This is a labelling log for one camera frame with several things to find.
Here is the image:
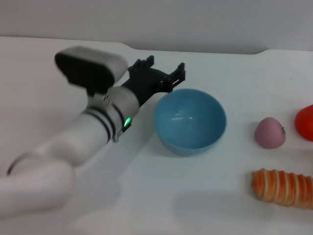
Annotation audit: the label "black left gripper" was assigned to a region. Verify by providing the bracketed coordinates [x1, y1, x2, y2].
[119, 55, 187, 108]

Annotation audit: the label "blue bowl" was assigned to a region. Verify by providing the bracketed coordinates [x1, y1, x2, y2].
[153, 88, 227, 157]

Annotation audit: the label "pink toy peach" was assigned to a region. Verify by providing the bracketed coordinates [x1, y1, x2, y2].
[254, 117, 287, 149]

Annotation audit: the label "red toy tomato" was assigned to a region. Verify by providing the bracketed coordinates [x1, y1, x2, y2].
[294, 104, 313, 142]

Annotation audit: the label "orange striped toy bread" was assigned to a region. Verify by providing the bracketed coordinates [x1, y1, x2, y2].
[251, 168, 313, 211]

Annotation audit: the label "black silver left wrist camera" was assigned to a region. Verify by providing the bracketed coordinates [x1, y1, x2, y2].
[54, 46, 130, 97]

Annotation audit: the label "silver wrist connector with cable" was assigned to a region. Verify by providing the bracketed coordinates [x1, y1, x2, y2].
[112, 122, 133, 143]

